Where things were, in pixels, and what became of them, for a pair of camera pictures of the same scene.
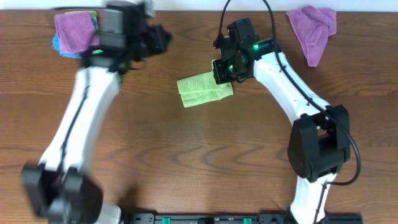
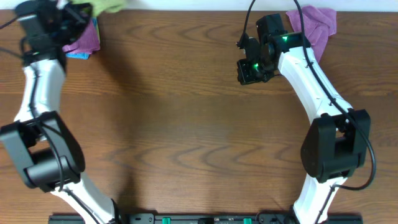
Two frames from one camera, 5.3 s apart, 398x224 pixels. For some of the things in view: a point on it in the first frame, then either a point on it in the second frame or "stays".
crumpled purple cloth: x=313 y=26 stays
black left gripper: x=154 y=38 -> x=76 y=23
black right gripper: x=222 y=72 -> x=249 y=72
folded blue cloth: x=56 y=45 stays
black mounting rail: x=239 y=218 stays
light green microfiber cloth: x=203 y=88 -> x=101 y=5
